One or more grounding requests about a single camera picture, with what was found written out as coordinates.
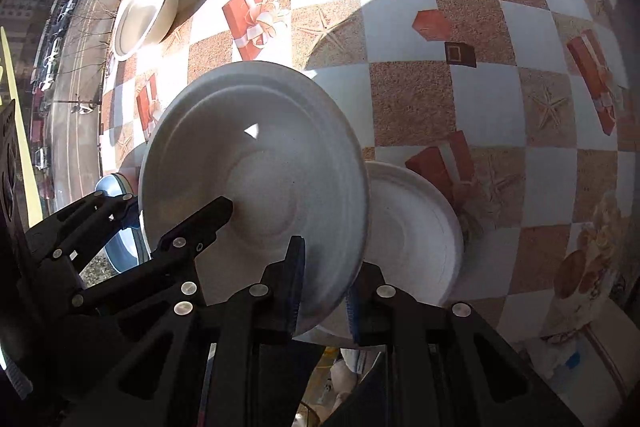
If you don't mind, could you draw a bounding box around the blue square plate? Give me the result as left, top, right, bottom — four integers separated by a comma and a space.
93, 171, 151, 275

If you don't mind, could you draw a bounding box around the white paper bowl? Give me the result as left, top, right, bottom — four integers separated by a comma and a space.
286, 161, 463, 346
138, 61, 369, 334
112, 0, 178, 62

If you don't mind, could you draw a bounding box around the patterned checkered tablecloth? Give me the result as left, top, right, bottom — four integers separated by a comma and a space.
99, 0, 639, 341

